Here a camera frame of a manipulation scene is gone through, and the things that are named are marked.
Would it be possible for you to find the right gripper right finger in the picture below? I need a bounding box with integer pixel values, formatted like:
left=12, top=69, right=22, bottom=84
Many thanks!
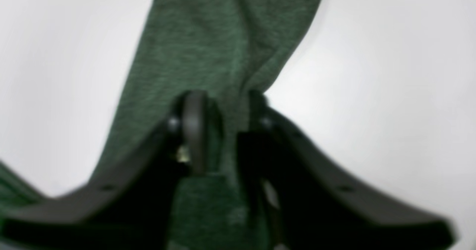
left=237, top=91, right=456, bottom=250

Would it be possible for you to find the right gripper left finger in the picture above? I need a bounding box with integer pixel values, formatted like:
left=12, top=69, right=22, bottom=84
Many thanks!
left=1, top=91, right=208, bottom=250

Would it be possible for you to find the green long-sleeve shirt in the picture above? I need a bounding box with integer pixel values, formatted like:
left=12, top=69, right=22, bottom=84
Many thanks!
left=0, top=0, right=328, bottom=250

